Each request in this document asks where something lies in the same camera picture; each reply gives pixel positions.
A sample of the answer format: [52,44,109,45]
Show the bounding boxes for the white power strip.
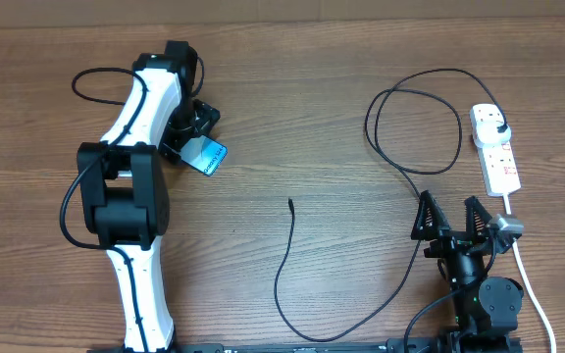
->
[469,103,521,197]

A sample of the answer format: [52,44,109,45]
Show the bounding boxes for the white charger plug adapter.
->
[473,121,512,149]

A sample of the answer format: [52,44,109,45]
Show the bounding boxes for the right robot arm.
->
[403,190,524,352]

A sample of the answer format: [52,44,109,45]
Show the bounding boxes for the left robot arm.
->
[70,41,228,352]

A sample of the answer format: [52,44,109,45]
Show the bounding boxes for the black USB charging cable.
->
[273,68,512,343]

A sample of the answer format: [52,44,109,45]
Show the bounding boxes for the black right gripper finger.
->
[411,190,450,241]
[464,196,492,241]

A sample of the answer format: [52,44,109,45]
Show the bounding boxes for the smartphone with light blue screen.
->
[180,135,228,177]

